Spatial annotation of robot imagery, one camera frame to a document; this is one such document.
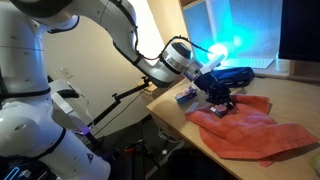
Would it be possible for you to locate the small blue card box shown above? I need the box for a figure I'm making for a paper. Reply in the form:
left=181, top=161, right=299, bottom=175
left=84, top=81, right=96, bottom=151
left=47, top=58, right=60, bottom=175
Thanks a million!
left=174, top=86, right=197, bottom=104

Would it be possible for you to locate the orange towel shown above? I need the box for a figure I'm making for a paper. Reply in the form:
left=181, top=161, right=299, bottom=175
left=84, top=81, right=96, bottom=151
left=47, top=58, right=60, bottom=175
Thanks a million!
left=185, top=95, right=318, bottom=167

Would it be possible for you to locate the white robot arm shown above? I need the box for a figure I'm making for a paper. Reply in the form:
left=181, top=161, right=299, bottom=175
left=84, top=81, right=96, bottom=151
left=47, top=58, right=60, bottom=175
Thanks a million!
left=0, top=0, right=233, bottom=180

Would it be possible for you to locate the glowing white lamp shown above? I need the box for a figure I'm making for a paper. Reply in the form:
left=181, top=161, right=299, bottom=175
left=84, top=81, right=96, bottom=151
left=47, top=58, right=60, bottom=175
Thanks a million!
left=207, top=44, right=228, bottom=60

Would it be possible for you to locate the nail polish bottle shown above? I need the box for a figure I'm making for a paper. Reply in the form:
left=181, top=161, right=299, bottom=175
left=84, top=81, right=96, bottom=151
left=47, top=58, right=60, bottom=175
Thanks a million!
left=210, top=105, right=228, bottom=118

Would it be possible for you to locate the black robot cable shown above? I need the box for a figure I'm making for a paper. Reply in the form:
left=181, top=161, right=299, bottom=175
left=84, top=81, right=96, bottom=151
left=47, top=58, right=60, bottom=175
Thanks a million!
left=109, top=0, right=214, bottom=68

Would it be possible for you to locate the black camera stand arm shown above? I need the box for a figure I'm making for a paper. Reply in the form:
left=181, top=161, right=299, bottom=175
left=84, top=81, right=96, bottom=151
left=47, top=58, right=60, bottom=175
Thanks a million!
left=88, top=77, right=150, bottom=127

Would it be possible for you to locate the dark monitor screen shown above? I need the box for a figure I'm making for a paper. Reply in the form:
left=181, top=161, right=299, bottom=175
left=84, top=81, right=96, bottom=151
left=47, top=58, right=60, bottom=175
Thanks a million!
left=278, top=0, right=320, bottom=62

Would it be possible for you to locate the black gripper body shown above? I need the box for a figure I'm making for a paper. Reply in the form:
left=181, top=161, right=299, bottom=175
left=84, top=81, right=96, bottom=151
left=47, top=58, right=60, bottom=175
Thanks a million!
left=194, top=73, right=231, bottom=104

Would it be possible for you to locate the white paper strip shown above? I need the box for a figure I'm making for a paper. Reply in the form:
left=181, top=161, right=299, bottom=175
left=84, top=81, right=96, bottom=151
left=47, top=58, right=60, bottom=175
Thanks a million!
left=185, top=102, right=199, bottom=112

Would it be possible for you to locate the dark blue pouch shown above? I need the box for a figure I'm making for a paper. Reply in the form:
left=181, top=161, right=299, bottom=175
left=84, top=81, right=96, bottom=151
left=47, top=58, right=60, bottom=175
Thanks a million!
left=213, top=67, right=254, bottom=88

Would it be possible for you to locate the orange cardboard box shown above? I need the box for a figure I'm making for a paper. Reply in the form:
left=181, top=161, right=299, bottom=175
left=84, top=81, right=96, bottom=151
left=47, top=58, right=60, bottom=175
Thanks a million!
left=136, top=80, right=158, bottom=99

